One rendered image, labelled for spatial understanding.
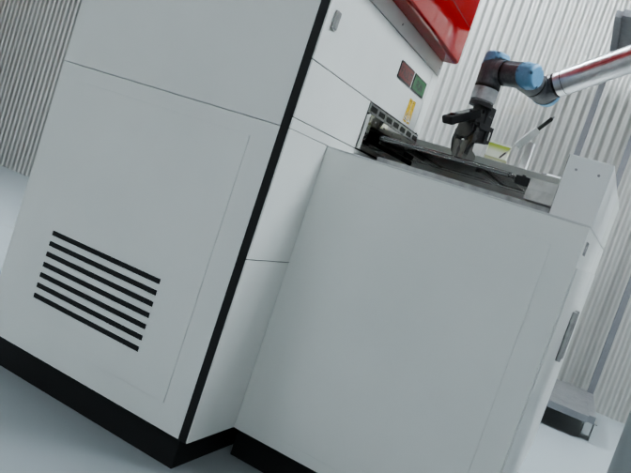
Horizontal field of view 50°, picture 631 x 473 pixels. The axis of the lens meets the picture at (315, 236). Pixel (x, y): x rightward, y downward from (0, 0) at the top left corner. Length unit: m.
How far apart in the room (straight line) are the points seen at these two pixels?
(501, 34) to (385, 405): 3.24
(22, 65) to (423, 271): 5.34
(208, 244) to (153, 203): 0.19
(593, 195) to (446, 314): 0.40
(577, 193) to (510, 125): 2.78
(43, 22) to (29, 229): 4.64
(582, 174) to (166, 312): 0.97
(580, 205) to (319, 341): 0.66
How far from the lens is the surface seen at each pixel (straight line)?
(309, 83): 1.49
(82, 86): 1.84
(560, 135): 4.26
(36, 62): 6.38
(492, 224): 1.50
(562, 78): 2.13
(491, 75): 2.11
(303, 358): 1.64
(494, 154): 2.24
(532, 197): 1.73
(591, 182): 1.55
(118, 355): 1.69
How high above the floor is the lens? 0.73
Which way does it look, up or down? 4 degrees down
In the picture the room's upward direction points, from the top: 19 degrees clockwise
